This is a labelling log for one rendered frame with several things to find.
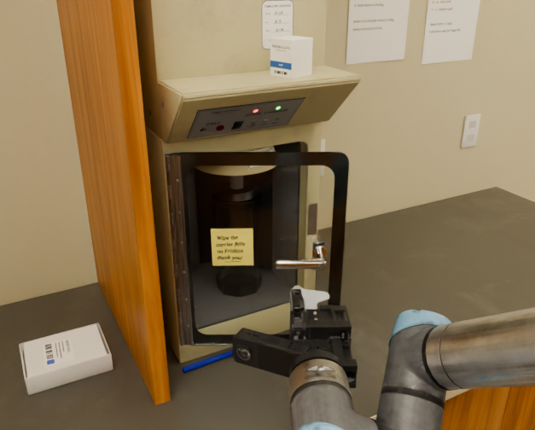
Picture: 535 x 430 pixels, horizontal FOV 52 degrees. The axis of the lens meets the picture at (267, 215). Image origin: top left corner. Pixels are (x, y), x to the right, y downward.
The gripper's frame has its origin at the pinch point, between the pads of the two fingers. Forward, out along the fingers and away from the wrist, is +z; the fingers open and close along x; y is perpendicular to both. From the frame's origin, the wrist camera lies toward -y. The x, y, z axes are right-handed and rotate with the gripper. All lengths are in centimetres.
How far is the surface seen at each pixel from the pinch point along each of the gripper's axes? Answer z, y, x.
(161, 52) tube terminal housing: 15.1, -20.7, 35.3
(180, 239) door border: 13.7, -19.6, 2.9
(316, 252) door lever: 13.0, 5.1, 0.3
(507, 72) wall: 114, 78, 15
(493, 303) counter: 36, 51, -26
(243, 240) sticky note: 13.7, -8.2, 2.6
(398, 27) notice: 92, 35, 31
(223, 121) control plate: 12.8, -11.2, 24.7
